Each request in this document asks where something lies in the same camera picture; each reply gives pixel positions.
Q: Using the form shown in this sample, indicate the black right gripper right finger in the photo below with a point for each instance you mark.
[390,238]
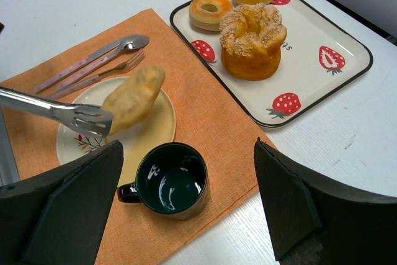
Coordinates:
[313,219]

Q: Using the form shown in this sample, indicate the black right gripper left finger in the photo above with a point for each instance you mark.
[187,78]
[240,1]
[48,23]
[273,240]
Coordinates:
[59,216]

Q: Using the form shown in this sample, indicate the metal serving tongs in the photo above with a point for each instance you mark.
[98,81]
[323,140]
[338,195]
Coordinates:
[86,119]

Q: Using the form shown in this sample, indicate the oblong golden bread roll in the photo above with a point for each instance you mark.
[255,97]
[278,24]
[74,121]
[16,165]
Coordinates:
[132,101]

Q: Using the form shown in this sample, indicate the sugar crusted round bread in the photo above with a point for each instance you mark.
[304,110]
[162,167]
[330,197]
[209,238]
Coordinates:
[251,36]

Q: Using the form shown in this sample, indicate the orange cloth placemat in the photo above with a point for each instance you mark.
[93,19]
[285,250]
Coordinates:
[208,119]

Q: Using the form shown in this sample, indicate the dark green mug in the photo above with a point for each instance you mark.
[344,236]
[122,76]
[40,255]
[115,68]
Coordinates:
[171,180]

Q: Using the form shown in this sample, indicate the cream ceramic plate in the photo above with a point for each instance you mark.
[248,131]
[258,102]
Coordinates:
[159,127]

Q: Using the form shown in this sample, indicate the strawberry print white tray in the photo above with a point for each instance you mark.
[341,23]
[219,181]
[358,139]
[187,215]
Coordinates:
[318,58]

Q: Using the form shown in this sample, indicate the near glazed bagel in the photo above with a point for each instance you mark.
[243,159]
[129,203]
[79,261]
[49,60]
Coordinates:
[207,14]

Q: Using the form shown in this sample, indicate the pink handled knife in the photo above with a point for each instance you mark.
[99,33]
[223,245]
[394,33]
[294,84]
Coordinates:
[72,69]

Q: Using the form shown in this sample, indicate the pink handled fork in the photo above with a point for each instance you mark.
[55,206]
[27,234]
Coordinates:
[121,68]

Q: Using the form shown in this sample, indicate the pink handled spoon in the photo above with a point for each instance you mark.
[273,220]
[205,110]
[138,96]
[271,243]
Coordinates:
[132,42]

